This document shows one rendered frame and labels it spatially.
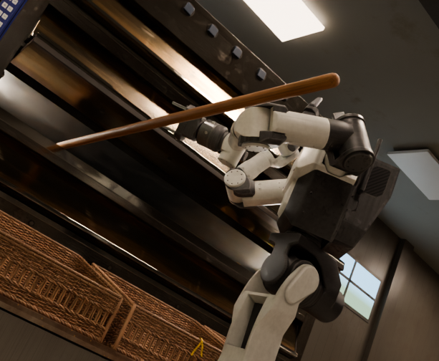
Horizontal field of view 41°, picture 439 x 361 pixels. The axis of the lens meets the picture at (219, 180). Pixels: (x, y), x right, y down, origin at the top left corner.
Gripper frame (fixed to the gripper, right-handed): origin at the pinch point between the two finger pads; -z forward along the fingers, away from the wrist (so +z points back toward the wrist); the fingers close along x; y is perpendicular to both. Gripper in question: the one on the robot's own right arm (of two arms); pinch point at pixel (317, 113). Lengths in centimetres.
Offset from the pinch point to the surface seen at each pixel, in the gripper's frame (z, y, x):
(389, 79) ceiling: -379, 153, -218
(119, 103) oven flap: 51, 54, 22
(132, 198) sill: 61, 52, -17
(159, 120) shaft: 77, 2, 43
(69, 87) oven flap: 60, 70, 31
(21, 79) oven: 68, 88, 35
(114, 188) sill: 65, 56, -10
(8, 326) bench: 138, 11, 13
